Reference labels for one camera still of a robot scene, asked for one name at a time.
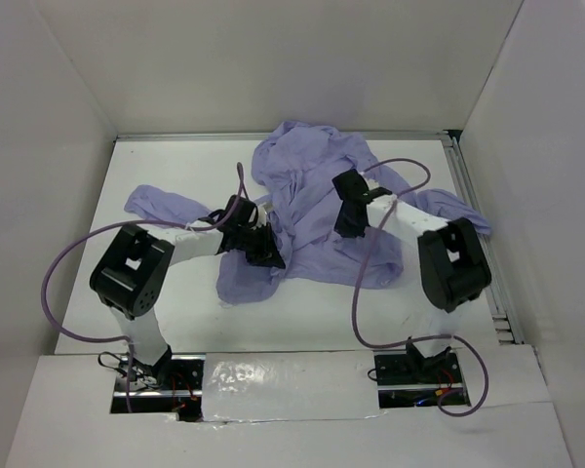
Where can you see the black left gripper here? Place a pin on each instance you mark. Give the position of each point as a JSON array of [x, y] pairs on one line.
[[267, 253]]

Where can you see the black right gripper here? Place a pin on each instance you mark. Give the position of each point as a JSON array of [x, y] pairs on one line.
[[345, 229]]

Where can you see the lavender zip jacket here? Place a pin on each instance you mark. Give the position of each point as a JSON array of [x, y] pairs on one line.
[[296, 164]]

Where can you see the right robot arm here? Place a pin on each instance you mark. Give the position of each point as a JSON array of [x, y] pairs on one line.
[[453, 268]]

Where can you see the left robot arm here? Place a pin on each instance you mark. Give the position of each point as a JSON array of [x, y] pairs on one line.
[[130, 275]]

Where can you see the white taped front panel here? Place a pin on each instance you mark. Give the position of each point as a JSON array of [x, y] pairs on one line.
[[299, 386]]

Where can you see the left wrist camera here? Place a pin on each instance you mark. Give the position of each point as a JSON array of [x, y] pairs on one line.
[[262, 214]]

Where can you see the aluminium frame rail back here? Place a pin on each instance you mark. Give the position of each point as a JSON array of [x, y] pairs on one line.
[[175, 136]]

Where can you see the aluminium frame rail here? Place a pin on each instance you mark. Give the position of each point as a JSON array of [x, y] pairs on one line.
[[502, 309], [175, 136]]

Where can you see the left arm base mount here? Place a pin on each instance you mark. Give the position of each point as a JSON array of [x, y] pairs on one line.
[[177, 392]]

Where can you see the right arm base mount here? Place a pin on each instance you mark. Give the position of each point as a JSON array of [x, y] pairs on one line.
[[406, 379]]

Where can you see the aluminium frame rail right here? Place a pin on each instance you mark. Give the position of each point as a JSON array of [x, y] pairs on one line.
[[502, 309]]

